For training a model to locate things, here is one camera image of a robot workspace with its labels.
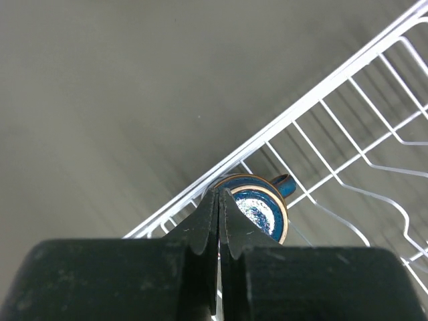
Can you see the white wire dish rack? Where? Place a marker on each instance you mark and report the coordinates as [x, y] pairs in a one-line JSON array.
[[356, 145]]

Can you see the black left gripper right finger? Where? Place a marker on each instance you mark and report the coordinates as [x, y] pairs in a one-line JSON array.
[[263, 280]]

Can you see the dark blue ceramic mug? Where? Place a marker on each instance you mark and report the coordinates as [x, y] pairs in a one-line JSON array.
[[262, 201]]

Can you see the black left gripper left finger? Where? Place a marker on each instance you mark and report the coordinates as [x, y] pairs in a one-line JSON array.
[[173, 277]]

